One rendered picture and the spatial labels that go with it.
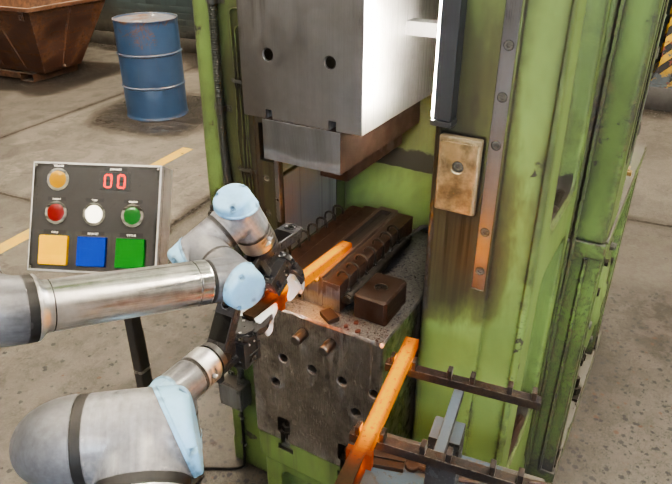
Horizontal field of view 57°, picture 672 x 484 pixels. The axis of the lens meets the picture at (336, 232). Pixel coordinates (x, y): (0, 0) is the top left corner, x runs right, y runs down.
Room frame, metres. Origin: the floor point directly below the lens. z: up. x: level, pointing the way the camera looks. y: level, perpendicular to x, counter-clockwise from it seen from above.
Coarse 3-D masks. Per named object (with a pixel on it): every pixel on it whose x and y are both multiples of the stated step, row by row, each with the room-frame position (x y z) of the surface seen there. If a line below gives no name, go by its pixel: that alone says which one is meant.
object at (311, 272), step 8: (336, 248) 1.36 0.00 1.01; (344, 248) 1.36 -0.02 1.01; (328, 256) 1.32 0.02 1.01; (336, 256) 1.33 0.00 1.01; (312, 264) 1.27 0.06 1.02; (320, 264) 1.28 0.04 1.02; (328, 264) 1.29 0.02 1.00; (304, 272) 1.23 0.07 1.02; (312, 272) 1.24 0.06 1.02; (320, 272) 1.26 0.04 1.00; (312, 280) 1.23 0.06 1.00; (272, 296) 1.12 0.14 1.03; (280, 296) 1.12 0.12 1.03; (256, 304) 1.09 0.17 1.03; (264, 304) 1.09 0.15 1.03; (272, 304) 1.10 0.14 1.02; (280, 304) 1.11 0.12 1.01; (248, 312) 1.05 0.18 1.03; (256, 312) 1.05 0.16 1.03; (248, 320) 1.04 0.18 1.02
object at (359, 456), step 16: (400, 352) 1.02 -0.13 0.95; (400, 368) 0.97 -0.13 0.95; (384, 384) 0.92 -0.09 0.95; (400, 384) 0.94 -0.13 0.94; (384, 400) 0.88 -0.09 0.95; (368, 416) 0.84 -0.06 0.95; (384, 416) 0.84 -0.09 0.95; (368, 432) 0.80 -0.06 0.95; (352, 448) 0.76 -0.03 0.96; (368, 448) 0.76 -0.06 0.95; (352, 464) 0.72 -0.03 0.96; (368, 464) 0.74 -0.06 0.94; (336, 480) 0.69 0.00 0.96; (352, 480) 0.69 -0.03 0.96
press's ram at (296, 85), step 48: (240, 0) 1.34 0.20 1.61; (288, 0) 1.28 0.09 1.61; (336, 0) 1.22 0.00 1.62; (384, 0) 1.26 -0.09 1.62; (432, 0) 1.48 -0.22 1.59; (240, 48) 1.34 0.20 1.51; (288, 48) 1.28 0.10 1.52; (336, 48) 1.22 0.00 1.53; (384, 48) 1.27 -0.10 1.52; (432, 48) 1.49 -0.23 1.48; (288, 96) 1.28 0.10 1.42; (336, 96) 1.22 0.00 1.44; (384, 96) 1.28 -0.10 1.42
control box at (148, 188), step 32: (32, 192) 1.44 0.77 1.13; (64, 192) 1.43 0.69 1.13; (96, 192) 1.43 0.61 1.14; (128, 192) 1.42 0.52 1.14; (160, 192) 1.42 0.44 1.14; (32, 224) 1.40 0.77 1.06; (64, 224) 1.39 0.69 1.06; (96, 224) 1.38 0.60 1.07; (128, 224) 1.38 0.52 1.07; (160, 224) 1.38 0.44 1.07; (32, 256) 1.36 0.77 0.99; (160, 256) 1.35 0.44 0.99
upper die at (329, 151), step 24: (264, 120) 1.31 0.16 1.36; (408, 120) 1.52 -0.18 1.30; (264, 144) 1.32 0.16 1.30; (288, 144) 1.28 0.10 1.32; (312, 144) 1.25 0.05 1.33; (336, 144) 1.22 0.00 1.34; (360, 144) 1.29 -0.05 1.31; (384, 144) 1.40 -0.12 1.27; (312, 168) 1.25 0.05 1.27; (336, 168) 1.22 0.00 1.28
